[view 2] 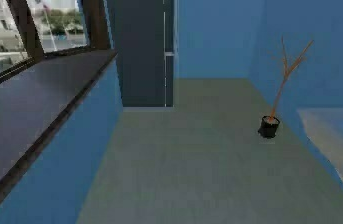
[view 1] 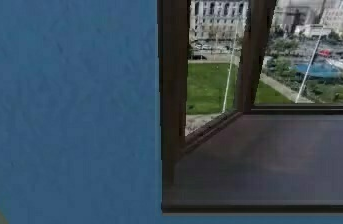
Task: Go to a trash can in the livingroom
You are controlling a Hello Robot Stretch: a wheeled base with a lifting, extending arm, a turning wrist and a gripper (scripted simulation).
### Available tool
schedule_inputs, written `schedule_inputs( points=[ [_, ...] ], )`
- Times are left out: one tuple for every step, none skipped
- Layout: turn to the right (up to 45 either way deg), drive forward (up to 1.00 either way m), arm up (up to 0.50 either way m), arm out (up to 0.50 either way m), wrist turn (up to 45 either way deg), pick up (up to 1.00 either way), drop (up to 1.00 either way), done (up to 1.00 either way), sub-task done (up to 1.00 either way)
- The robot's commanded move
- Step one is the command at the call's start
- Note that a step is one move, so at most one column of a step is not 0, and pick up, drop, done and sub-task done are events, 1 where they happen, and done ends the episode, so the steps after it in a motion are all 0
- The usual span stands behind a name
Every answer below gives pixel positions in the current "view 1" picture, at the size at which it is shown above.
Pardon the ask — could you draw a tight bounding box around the dark brown bay window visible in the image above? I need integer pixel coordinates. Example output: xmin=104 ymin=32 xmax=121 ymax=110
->
xmin=156 ymin=0 xmax=343 ymax=214

